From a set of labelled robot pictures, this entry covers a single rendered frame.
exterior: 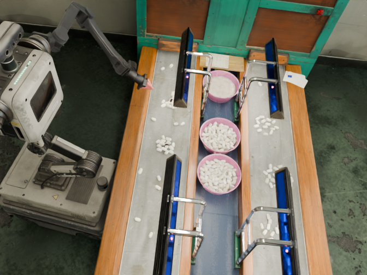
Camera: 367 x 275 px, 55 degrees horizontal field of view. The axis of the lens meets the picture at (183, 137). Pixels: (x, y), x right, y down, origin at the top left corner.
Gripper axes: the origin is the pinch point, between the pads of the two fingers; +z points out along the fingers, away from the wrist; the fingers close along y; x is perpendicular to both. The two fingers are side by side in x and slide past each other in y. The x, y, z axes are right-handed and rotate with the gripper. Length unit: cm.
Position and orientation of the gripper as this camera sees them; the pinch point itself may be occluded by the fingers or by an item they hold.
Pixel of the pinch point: (152, 88)
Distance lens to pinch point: 230.5
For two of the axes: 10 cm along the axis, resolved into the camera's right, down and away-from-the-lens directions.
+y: 1.0, -8.1, 5.7
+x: -7.0, 3.5, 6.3
